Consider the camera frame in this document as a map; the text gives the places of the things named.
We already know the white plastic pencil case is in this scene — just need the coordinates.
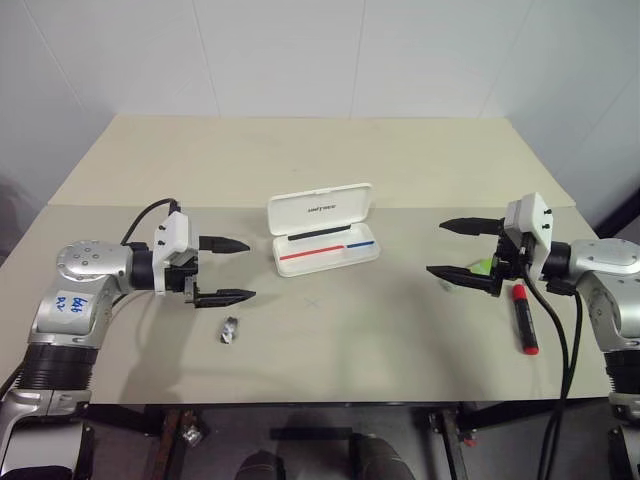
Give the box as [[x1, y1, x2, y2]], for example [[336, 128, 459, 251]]
[[266, 182, 380, 278]]

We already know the black table frame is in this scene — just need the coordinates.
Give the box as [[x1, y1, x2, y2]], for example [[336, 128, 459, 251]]
[[82, 394, 621, 436]]

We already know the rusty metal table leg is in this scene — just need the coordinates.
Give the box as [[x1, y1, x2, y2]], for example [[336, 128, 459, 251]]
[[158, 407, 197, 480]]

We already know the green marker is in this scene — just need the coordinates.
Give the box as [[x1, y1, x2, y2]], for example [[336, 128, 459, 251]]
[[280, 241, 377, 261]]

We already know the black table leg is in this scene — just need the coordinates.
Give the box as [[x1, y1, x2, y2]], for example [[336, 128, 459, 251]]
[[428, 408, 472, 480]]

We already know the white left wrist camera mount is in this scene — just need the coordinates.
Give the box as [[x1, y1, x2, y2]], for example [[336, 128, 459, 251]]
[[152, 212, 195, 296]]

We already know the silver and black binder clip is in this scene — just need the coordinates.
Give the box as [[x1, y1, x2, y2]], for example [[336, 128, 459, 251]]
[[215, 315, 242, 347]]

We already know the black crossbar under table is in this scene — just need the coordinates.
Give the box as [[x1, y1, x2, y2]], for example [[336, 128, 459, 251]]
[[269, 426, 352, 442]]

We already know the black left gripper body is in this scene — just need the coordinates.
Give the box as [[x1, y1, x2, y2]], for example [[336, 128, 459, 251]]
[[167, 249, 201, 307]]

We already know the dark rounded shape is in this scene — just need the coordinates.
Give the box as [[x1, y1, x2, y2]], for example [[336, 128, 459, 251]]
[[349, 433, 417, 480], [236, 449, 287, 480]]

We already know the red marker with black band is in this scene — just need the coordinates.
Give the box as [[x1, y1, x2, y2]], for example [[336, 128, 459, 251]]
[[510, 283, 541, 357]]

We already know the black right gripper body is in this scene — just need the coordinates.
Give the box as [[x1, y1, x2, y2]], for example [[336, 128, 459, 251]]
[[492, 227, 531, 299]]

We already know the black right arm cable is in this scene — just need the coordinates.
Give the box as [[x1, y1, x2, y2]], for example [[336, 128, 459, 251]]
[[519, 277, 585, 480]]

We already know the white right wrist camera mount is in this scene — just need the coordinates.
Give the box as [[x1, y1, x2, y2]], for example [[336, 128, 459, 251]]
[[504, 192, 554, 281]]

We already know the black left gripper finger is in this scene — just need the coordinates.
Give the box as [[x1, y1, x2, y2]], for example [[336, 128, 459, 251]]
[[198, 234, 251, 256], [192, 287, 257, 309]]

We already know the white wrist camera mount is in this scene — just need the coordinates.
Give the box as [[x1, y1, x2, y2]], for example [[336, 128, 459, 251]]
[[504, 192, 554, 281], [152, 212, 195, 296]]

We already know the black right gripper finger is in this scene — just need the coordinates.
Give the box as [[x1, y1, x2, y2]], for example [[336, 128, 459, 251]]
[[438, 217, 506, 237], [426, 264, 502, 298]]

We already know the black metal stand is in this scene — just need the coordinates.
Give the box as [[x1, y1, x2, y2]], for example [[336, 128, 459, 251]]
[[593, 182, 640, 242]]

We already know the black pen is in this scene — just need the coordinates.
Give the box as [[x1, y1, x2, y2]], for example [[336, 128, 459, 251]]
[[288, 224, 352, 243]]

